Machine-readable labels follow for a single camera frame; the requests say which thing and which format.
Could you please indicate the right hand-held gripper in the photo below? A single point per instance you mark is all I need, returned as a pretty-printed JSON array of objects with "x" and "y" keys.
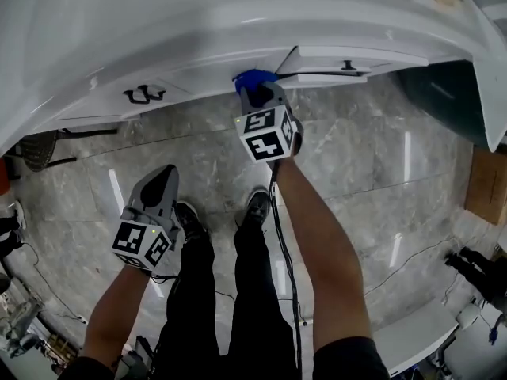
[{"x": 265, "y": 137}]

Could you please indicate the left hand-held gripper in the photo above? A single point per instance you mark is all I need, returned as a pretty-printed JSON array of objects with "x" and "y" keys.
[{"x": 138, "y": 244}]

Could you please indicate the blue cloth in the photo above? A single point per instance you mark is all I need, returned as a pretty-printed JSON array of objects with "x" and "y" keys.
[{"x": 251, "y": 78}]

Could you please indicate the white cabinet door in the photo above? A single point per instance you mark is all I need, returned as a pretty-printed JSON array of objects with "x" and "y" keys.
[
  {"x": 198, "y": 89},
  {"x": 107, "y": 109},
  {"x": 356, "y": 55}
]

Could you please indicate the person's left forearm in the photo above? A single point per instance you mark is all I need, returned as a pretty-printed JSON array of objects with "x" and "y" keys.
[{"x": 107, "y": 315}]

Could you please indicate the person's right forearm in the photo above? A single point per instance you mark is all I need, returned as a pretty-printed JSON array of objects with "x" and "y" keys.
[{"x": 317, "y": 251}]

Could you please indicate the white sink cabinet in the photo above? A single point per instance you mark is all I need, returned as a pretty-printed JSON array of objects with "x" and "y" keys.
[{"x": 158, "y": 34}]

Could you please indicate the person's left black shoe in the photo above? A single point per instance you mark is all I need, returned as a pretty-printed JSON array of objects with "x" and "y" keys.
[{"x": 188, "y": 220}]

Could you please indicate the person's black shoe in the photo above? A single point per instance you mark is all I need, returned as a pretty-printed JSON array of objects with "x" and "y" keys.
[
  {"x": 257, "y": 208},
  {"x": 188, "y": 220}
]

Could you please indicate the person's right black shoe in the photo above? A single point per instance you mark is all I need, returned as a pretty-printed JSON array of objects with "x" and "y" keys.
[{"x": 257, "y": 208}]

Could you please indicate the dark wicker chair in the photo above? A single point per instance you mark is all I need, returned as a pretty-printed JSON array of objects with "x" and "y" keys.
[{"x": 37, "y": 154}]

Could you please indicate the person's left leg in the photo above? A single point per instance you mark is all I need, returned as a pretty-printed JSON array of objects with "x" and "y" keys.
[{"x": 190, "y": 311}]

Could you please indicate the person's leg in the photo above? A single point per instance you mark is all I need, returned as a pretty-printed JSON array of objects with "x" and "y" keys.
[
  {"x": 190, "y": 311},
  {"x": 253, "y": 311}
]

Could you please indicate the white power strip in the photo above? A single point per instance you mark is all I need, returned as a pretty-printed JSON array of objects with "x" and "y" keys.
[{"x": 82, "y": 320}]

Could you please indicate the orange sofa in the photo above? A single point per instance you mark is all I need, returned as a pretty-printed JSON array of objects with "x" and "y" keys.
[{"x": 3, "y": 176}]

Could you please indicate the person's right leg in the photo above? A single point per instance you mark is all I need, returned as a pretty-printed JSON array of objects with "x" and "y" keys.
[{"x": 253, "y": 311}]

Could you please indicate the dark green bin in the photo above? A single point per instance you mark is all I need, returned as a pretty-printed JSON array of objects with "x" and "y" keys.
[{"x": 443, "y": 101}]

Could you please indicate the white robot machine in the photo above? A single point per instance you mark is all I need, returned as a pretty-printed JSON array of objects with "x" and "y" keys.
[{"x": 20, "y": 323}]

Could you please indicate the brown cardboard box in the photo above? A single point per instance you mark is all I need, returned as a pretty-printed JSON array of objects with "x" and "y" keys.
[{"x": 489, "y": 188}]

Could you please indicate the person's black shirt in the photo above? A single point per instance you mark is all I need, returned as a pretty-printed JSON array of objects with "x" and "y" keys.
[{"x": 348, "y": 360}]

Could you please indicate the white table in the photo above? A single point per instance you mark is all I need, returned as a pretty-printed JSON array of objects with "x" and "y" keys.
[{"x": 412, "y": 331}]

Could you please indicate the blue tool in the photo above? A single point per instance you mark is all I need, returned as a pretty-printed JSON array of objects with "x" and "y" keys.
[{"x": 493, "y": 335}]

